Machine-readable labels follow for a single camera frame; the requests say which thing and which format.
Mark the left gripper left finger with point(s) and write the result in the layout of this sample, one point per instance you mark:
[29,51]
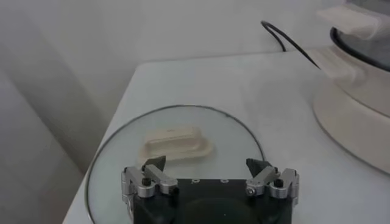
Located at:
[152,179]

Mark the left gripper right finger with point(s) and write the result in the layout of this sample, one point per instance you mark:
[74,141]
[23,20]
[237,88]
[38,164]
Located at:
[265,178]

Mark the cream electric cooker base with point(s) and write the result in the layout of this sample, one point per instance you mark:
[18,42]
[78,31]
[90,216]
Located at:
[350,121]

